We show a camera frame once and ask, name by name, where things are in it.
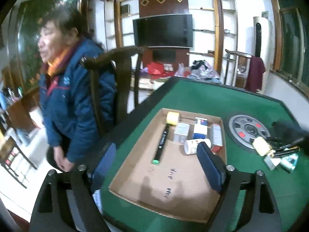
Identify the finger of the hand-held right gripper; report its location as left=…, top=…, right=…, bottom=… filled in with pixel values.
left=266, top=136, right=305, bottom=151

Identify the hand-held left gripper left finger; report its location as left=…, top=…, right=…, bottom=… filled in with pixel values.
left=29, top=142, right=117, bottom=232

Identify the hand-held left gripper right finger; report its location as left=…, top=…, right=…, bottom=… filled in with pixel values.
left=197, top=141, right=283, bottom=232

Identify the grey repellent bottle with plug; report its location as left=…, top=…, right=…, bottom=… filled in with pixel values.
left=264, top=153, right=299, bottom=173

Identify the pale yellow tape roll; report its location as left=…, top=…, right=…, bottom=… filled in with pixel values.
left=252, top=136, right=273, bottom=157

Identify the shallow cardboard box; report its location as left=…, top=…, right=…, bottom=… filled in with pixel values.
left=108, top=107, right=227, bottom=224

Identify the black pen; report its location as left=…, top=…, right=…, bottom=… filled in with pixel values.
left=274, top=148, right=300, bottom=157

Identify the white bottle with red label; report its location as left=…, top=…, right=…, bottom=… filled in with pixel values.
left=184, top=138, right=212, bottom=155

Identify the long grey and red carton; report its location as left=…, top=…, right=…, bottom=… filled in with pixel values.
left=210, top=123, right=224, bottom=153

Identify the blue and white carton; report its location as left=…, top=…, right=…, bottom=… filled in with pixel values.
left=193, top=116, right=208, bottom=141

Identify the small grey carton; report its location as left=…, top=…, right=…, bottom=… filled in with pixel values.
left=173, top=123, right=191, bottom=143

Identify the round grey table control panel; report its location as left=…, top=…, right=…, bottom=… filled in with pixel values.
left=223, top=112, right=274, bottom=154

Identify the black marker with green end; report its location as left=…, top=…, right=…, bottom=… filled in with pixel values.
left=152, top=123, right=169, bottom=165

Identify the dark red garment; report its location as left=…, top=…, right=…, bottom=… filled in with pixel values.
left=245, top=55, right=266, bottom=93

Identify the wooden chair with carved back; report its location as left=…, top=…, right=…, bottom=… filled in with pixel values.
left=224, top=49, right=253, bottom=89

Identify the wooden framed window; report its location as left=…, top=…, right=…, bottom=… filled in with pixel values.
left=268, top=0, right=309, bottom=87

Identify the pile of clothes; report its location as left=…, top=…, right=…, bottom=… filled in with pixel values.
left=188, top=60, right=221, bottom=80

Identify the white standing air conditioner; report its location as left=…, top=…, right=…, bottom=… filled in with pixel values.
left=252, top=16, right=273, bottom=58

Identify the pink plastic bag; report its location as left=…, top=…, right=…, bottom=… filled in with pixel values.
left=174, top=63, right=186, bottom=78

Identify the wooden sideboard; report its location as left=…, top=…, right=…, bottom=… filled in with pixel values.
left=0, top=87, right=41, bottom=132

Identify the dark wooden chair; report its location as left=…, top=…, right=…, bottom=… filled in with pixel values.
left=81, top=46, right=145, bottom=138

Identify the red bag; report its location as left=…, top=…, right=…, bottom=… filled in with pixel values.
left=146, top=61, right=167, bottom=75

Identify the flat black television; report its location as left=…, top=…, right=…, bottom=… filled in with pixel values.
left=132, top=14, right=194, bottom=49

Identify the floral wall painting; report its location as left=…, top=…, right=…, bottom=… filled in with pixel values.
left=14, top=0, right=90, bottom=87

